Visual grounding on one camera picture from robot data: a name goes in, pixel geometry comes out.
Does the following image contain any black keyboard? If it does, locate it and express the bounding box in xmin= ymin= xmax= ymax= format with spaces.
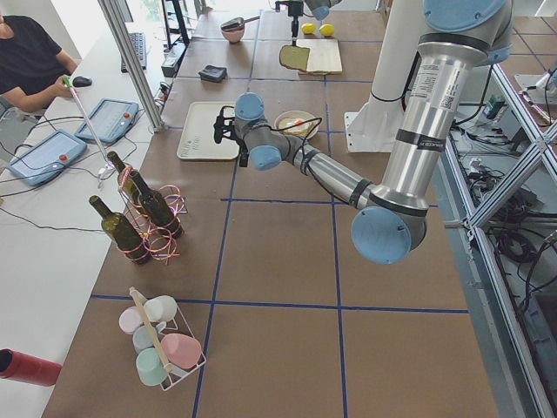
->
xmin=129 ymin=32 xmax=147 ymax=70

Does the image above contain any seated person black shirt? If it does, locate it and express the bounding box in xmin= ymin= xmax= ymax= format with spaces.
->
xmin=1 ymin=16 xmax=77 ymax=113

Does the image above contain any pink bowl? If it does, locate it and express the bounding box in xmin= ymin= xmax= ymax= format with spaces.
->
xmin=221 ymin=24 xmax=245 ymax=44

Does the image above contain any yellow lemon left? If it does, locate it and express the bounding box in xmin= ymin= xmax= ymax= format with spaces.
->
xmin=301 ymin=23 xmax=316 ymax=35

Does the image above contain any yellow lemon right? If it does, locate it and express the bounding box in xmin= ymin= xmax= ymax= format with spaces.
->
xmin=319 ymin=24 xmax=335 ymax=37

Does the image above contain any red cylinder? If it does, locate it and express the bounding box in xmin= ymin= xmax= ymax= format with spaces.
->
xmin=1 ymin=348 xmax=62 ymax=387

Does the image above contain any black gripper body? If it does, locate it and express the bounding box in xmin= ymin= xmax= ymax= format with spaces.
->
xmin=286 ymin=0 xmax=303 ymax=26
xmin=225 ymin=117 xmax=249 ymax=153

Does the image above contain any metal scoop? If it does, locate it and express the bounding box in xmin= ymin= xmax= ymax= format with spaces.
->
xmin=220 ymin=17 xmax=259 ymax=32

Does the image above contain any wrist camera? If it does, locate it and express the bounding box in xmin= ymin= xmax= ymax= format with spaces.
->
xmin=274 ymin=0 xmax=290 ymax=12
xmin=213 ymin=105 xmax=235 ymax=145

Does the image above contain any blue teach pendant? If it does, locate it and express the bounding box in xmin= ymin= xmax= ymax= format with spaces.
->
xmin=89 ymin=98 xmax=139 ymax=145
xmin=8 ymin=130 xmax=87 ymax=186

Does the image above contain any pink striped stick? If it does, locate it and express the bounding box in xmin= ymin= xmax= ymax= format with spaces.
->
xmin=62 ymin=76 xmax=115 ymax=179

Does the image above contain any aluminium frame post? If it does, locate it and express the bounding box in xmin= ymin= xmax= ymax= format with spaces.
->
xmin=97 ymin=0 xmax=164 ymax=132

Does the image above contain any white pedestal column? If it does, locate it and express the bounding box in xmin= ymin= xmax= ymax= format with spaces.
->
xmin=345 ymin=0 xmax=426 ymax=152

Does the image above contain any lilac cup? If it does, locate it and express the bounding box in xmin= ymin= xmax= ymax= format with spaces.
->
xmin=118 ymin=307 xmax=144 ymax=335

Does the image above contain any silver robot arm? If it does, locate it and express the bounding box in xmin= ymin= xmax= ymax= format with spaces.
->
xmin=275 ymin=0 xmax=340 ymax=46
xmin=214 ymin=1 xmax=513 ymax=265

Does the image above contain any dark green wine bottle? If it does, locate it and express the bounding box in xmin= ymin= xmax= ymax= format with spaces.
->
xmin=89 ymin=195 xmax=151 ymax=265

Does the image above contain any blue teach pendant near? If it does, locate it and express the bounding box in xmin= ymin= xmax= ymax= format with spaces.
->
xmin=8 ymin=130 xmax=87 ymax=186

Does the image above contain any blue teach pendant far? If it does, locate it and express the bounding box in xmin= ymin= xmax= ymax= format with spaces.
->
xmin=89 ymin=98 xmax=139 ymax=145

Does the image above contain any mint green cup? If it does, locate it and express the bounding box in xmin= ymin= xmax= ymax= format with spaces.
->
xmin=136 ymin=347 xmax=168 ymax=387

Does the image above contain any grey blue cup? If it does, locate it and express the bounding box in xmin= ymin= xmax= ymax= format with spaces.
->
xmin=132 ymin=326 xmax=154 ymax=354

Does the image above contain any fried egg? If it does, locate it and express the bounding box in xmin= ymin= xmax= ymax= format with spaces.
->
xmin=281 ymin=118 xmax=307 ymax=135

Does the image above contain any white cup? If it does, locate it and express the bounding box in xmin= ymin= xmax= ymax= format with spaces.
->
xmin=144 ymin=295 xmax=178 ymax=322

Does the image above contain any white bear tray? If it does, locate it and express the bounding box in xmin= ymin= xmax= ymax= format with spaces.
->
xmin=177 ymin=101 xmax=239 ymax=160

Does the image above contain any pink cup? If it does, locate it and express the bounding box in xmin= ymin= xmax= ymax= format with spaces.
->
xmin=161 ymin=333 xmax=202 ymax=369

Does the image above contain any white wire cup rack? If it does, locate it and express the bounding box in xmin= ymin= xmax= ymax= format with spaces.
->
xmin=119 ymin=287 xmax=206 ymax=391

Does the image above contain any yellow lemon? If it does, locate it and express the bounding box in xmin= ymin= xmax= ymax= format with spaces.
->
xmin=319 ymin=24 xmax=335 ymax=37
xmin=301 ymin=23 xmax=316 ymax=35

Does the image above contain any wooden cutting board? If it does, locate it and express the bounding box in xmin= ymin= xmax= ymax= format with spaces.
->
xmin=297 ymin=38 xmax=343 ymax=75

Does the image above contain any black computer mouse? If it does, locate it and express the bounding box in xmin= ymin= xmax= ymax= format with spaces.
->
xmin=71 ymin=76 xmax=92 ymax=88

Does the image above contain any grey folded cloth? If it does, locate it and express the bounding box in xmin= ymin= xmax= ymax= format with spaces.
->
xmin=198 ymin=64 xmax=227 ymax=83

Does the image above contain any white round plate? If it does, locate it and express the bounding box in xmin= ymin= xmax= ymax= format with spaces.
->
xmin=274 ymin=111 xmax=320 ymax=139

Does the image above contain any copper wire bottle rack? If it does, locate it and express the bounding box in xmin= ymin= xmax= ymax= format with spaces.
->
xmin=118 ymin=166 xmax=187 ymax=264

